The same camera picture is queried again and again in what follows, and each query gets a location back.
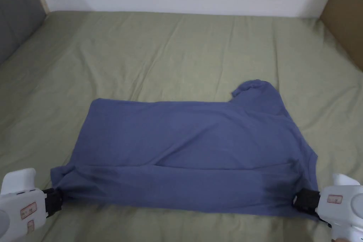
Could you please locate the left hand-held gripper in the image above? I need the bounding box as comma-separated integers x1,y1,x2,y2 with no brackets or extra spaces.
0,168,64,242

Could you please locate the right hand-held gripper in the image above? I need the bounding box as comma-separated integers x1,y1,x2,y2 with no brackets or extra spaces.
292,173,363,242

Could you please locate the dark blue shirt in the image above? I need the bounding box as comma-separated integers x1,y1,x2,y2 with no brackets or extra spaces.
50,79,321,221

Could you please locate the brown cardboard carton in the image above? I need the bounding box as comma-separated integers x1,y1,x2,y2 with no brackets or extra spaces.
320,0,363,72

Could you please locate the grey padded headboard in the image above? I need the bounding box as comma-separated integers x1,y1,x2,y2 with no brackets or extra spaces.
0,0,47,66

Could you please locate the bed with pale green sheet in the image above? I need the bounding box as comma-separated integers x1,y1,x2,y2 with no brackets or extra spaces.
0,10,363,242

